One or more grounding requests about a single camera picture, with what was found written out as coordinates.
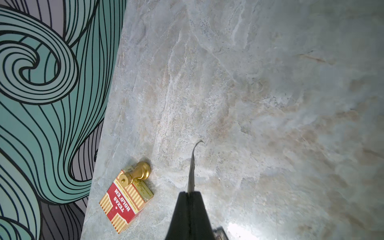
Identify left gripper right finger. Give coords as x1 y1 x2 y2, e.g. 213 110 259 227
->
190 192 215 240

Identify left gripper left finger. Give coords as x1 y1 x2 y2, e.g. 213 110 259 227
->
165 192 190 240

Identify jasmine tea bag shelf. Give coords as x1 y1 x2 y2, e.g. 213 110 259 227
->
187 140 204 193

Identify red beige packet on floor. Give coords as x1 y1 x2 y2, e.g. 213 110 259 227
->
99 167 154 234

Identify gold chess piece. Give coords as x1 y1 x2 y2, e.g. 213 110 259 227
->
118 161 152 188

